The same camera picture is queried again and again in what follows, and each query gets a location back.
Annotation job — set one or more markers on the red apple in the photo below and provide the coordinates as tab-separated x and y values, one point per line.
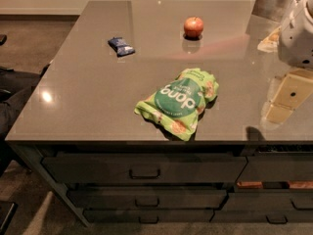
193	27

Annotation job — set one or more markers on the top right drawer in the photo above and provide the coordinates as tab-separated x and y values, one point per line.
278	169

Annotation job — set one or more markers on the bottom left drawer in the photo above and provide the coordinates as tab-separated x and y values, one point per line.
149	216

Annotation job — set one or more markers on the bottom right drawer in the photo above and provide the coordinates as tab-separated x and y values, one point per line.
271	217

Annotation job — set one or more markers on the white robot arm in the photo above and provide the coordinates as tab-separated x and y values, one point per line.
295	48

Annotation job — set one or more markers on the green chip bag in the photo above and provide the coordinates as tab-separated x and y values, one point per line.
176	107

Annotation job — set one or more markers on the blue rxbar wrapper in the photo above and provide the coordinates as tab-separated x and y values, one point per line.
120	47

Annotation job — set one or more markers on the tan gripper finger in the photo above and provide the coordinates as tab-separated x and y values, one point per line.
295	87

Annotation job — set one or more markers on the middle left drawer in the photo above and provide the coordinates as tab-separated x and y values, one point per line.
134	198

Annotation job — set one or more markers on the drawer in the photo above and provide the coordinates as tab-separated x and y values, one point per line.
134	198
144	168
271	217
270	202
278	169
149	216

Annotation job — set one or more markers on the top left drawer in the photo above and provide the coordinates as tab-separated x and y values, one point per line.
144	168

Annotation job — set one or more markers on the middle right drawer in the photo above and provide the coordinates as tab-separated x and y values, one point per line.
270	202

